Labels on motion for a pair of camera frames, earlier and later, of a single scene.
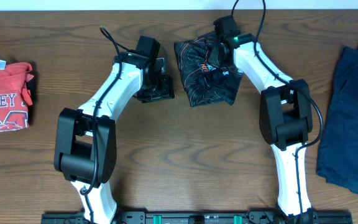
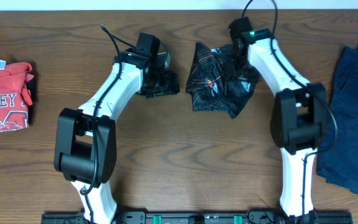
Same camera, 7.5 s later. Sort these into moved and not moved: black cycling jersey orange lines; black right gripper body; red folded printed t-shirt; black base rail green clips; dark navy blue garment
Moved: black right gripper body; black cycling jersey orange lines
Not moved: dark navy blue garment; black base rail green clips; red folded printed t-shirt
